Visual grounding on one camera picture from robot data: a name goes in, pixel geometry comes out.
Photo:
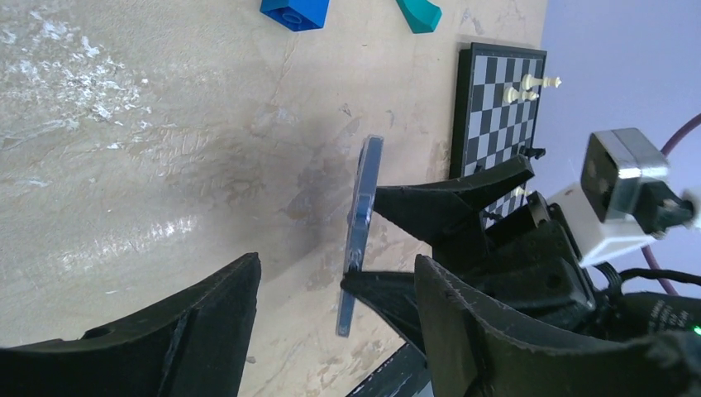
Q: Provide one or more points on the blue toy block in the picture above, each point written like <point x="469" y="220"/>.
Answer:
<point x="296" y="15"/>

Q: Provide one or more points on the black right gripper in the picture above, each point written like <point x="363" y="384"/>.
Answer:
<point x="527" y="260"/>

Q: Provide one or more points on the black chess piece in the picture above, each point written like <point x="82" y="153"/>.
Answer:
<point x="532" y="152"/>

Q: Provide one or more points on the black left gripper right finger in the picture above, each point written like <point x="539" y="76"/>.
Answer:
<point x="477" y="346"/>

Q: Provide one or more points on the black white chessboard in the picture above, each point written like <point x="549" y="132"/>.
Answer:
<point x="486" y="131"/>

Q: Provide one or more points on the white chess piece tall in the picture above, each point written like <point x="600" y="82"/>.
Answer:
<point x="530" y="81"/>

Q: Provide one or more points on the white chess piece short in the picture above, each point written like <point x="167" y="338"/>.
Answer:
<point x="511" y="95"/>

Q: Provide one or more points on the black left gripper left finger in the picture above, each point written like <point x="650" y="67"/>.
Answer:
<point x="193" y="343"/>

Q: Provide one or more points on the blue phone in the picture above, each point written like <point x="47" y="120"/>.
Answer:
<point x="361" y="209"/>

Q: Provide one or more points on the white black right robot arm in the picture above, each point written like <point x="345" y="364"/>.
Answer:
<point x="620" y="316"/>

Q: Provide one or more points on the teal curved toy block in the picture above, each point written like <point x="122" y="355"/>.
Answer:
<point x="422" y="16"/>

